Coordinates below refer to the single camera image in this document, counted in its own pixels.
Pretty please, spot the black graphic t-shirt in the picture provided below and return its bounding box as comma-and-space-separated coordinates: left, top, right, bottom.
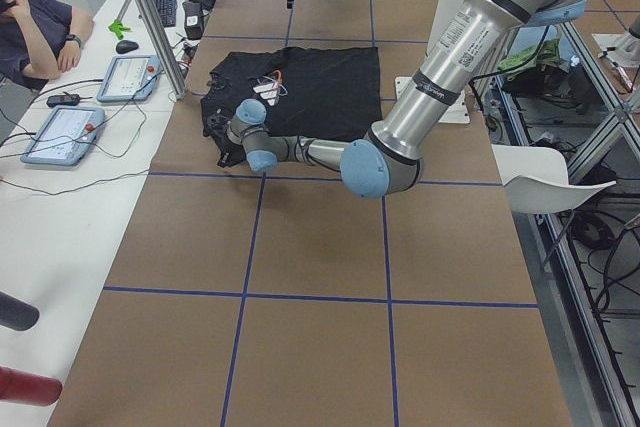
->
201, 47, 382, 166

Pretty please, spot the black keyboard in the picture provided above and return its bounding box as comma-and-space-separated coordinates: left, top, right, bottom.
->
152, 0, 177, 27

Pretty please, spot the far teach pendant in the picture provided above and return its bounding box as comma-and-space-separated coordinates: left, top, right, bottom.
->
96, 55, 161, 103

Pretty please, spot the teach pendant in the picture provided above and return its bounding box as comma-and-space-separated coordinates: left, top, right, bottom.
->
96, 55, 161, 103
20, 106, 106, 167

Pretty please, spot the black computer mouse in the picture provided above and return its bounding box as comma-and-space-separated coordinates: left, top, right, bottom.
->
115, 40, 139, 54

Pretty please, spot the near teach pendant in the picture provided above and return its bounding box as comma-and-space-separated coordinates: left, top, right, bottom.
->
20, 106, 106, 167

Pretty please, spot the black power adapter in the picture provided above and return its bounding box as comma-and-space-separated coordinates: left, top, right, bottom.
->
46, 94, 81, 108

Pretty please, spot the seated person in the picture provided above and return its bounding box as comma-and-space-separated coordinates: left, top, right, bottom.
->
1, 0, 94, 91

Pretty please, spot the green cloth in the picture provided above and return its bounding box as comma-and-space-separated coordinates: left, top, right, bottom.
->
498, 38, 570, 75

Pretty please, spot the black bottle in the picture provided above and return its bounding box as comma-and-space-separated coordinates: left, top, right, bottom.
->
0, 292, 40, 331

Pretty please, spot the white plastic chair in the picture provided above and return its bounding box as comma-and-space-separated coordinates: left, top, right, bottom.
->
492, 145, 616, 214

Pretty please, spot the red bottle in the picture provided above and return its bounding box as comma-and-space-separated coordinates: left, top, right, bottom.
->
1, 367, 63, 406

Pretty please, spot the aluminium frame post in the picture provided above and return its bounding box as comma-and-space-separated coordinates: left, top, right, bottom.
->
135, 0, 186, 100

